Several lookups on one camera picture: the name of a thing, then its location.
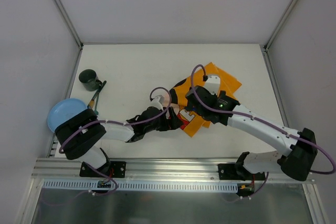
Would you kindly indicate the right aluminium frame post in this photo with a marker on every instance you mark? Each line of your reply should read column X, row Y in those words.
column 287, row 12

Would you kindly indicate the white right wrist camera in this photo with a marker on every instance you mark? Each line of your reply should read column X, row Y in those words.
column 212, row 84

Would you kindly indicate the teal plastic spoon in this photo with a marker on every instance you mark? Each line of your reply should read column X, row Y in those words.
column 96, row 104

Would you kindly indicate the white slotted cable duct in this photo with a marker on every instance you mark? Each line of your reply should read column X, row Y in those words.
column 140, row 186

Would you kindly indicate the gold fork green handle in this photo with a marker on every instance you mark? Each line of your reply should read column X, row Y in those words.
column 92, row 101

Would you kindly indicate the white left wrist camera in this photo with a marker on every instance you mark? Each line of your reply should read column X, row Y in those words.
column 157, row 102

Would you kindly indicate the aluminium frame post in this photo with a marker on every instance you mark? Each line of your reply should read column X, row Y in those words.
column 287, row 12
column 68, row 23

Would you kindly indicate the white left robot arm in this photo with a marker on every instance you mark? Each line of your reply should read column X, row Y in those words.
column 78, row 136

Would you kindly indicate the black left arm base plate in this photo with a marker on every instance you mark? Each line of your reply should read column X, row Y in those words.
column 114, row 169

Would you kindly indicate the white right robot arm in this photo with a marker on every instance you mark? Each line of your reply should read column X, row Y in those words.
column 295, row 151

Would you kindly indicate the aluminium front rail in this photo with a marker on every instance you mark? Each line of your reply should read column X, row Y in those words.
column 141, row 169

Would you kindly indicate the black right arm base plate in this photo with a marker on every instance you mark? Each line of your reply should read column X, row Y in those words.
column 230, row 172

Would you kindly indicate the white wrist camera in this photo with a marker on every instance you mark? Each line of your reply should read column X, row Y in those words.
column 212, row 84
column 157, row 102

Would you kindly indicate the light blue plate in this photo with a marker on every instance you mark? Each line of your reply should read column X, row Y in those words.
column 63, row 111

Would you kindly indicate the orange cartoon cloth placemat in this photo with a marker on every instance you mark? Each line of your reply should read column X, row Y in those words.
column 191, row 121

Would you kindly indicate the dark green mug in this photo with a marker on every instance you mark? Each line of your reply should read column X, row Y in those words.
column 89, row 79

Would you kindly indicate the left aluminium frame post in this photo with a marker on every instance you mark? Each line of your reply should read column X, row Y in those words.
column 68, row 23

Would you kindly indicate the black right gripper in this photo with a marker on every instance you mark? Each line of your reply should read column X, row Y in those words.
column 196, row 100

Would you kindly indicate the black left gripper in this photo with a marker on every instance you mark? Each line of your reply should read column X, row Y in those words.
column 170, row 119

